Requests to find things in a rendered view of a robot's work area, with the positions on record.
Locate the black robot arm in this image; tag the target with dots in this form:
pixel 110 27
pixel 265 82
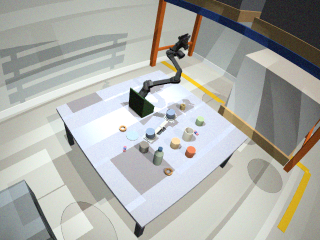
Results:
pixel 171 54

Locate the light blue cup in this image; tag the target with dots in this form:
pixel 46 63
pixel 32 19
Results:
pixel 150 133
pixel 170 114

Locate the small brown cylinder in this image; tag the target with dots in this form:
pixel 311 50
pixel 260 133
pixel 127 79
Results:
pixel 182 106

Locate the orange-brown cylinder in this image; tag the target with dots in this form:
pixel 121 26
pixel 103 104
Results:
pixel 190 151

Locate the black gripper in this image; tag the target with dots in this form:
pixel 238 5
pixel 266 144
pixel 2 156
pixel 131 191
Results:
pixel 183 40

